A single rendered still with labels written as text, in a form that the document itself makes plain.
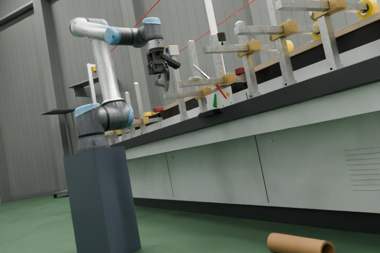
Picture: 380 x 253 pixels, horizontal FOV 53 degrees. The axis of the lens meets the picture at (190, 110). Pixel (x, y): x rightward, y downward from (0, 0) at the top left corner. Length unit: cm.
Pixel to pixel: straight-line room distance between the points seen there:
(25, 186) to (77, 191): 909
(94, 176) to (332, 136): 123
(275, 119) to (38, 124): 921
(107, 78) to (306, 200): 134
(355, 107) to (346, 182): 47
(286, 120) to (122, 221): 107
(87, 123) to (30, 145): 877
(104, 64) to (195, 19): 533
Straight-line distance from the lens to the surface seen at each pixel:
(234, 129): 208
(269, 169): 223
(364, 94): 150
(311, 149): 197
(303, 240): 163
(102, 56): 243
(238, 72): 215
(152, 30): 192
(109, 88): 236
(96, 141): 220
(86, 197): 218
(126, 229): 224
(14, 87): 1146
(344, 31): 178
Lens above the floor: 51
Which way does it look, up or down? 6 degrees up
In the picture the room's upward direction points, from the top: 11 degrees counter-clockwise
